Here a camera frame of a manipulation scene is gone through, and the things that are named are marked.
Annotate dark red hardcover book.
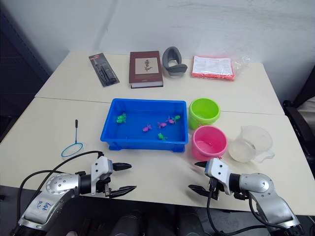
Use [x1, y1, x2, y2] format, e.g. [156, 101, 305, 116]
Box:
[128, 51, 164, 89]

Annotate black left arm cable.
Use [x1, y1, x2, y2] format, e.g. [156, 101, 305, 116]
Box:
[18, 150, 103, 197]

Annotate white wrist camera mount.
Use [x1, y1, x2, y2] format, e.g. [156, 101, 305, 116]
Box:
[90, 156, 115, 196]
[205, 158, 232, 195]

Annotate grey foam face pad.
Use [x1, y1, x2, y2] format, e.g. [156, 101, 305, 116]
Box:
[162, 46, 188, 78]

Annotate blue plastic tub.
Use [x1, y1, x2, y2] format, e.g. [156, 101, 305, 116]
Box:
[100, 98, 189, 153]

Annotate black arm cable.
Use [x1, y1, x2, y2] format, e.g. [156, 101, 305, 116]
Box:
[206, 191, 274, 236]
[18, 150, 103, 197]

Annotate clear plastic measuring cup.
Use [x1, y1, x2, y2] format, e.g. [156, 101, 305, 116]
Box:
[228, 125, 275, 163]

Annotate green plastic bucket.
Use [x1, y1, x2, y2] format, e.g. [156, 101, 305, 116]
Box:
[188, 97, 221, 130]

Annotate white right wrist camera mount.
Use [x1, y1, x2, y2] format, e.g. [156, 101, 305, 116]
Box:
[205, 158, 232, 195]

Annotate red sheets in clear bag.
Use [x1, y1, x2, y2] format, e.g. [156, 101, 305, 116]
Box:
[190, 54, 252, 82]

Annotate black office chair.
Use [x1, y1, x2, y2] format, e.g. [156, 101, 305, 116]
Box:
[282, 58, 315, 170]

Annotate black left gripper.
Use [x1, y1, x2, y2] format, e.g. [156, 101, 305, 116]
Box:
[94, 161, 137, 199]

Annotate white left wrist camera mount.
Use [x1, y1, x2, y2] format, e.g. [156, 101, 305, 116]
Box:
[90, 156, 115, 196]

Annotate black tool blister pack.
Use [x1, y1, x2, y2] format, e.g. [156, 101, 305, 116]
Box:
[88, 52, 121, 88]

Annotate dark rounded shape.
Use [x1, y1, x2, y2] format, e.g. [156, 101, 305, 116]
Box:
[114, 208, 146, 236]

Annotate dark grey cabinet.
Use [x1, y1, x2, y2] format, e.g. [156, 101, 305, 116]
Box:
[0, 9, 70, 145]

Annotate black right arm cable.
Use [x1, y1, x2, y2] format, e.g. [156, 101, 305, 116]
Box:
[206, 191, 274, 236]

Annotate pink plastic bucket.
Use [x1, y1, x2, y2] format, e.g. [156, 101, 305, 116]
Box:
[191, 125, 228, 159]

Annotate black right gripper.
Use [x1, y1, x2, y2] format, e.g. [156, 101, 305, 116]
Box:
[188, 160, 224, 201]

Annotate small blue fish net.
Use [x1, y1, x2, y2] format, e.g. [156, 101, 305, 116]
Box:
[61, 119, 84, 158]

